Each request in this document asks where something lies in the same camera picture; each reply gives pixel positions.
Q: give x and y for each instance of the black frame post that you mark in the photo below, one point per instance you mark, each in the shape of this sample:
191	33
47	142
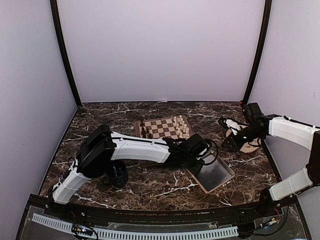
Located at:
259	51
63	51

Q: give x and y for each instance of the silver metal tray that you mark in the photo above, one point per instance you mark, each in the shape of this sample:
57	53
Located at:
210	177

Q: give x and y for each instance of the white slotted cable duct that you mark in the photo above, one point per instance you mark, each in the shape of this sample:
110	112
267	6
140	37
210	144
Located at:
119	231

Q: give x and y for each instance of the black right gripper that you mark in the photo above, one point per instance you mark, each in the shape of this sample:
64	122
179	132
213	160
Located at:
236	145

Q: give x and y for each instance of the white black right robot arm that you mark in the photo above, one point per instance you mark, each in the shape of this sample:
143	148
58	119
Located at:
257	127

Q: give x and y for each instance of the wooden folding chess board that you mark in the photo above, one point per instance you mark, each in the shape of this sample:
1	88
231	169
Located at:
162	128

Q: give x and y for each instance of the dark wooden chess rook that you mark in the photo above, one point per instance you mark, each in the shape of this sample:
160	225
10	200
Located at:
142	123

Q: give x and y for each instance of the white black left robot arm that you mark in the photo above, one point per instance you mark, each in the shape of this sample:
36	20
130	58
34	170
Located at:
104	153

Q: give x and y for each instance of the dark wooden chess knight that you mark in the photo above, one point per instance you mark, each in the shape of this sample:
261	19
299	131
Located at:
143	132

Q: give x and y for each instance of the dark blue enamel mug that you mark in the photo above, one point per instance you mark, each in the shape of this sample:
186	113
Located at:
116	174

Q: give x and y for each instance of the black right frame post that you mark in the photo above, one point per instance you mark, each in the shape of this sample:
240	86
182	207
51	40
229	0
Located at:
259	51

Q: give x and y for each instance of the cream floral ceramic plate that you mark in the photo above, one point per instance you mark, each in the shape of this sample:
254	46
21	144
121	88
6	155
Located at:
250	147

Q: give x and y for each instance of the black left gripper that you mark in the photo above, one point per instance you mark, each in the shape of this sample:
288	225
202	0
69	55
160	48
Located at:
194	169

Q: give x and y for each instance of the black left frame post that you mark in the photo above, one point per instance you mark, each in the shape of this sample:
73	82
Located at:
63	51

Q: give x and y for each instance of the white chess pieces row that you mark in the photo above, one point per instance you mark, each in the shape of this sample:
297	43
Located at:
182	129

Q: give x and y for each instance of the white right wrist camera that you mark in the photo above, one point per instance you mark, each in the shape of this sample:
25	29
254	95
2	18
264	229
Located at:
229	124

